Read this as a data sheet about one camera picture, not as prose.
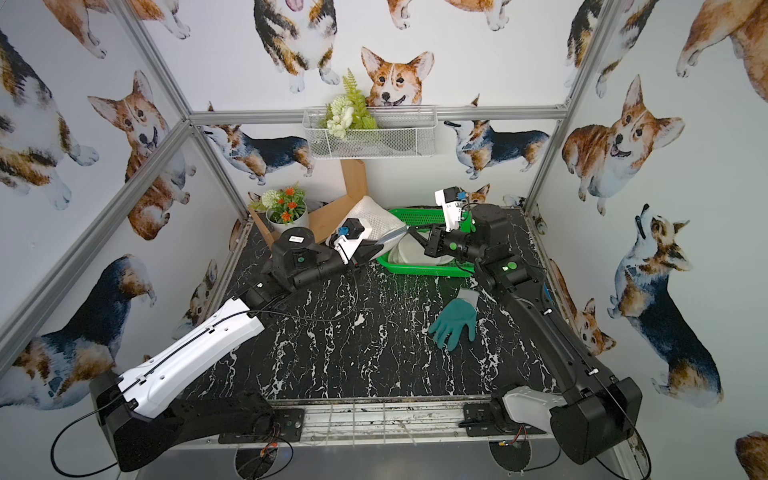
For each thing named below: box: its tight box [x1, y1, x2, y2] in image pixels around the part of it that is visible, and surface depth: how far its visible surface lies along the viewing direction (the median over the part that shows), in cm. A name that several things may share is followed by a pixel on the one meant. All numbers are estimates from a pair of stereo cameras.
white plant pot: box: [266, 202, 309, 235], surface depth 96 cm
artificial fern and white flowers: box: [318, 68, 378, 139], surface depth 82 cm
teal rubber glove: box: [428, 288, 480, 352], surface depth 92 cm
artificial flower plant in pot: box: [248, 182, 307, 225], surface depth 95 cm
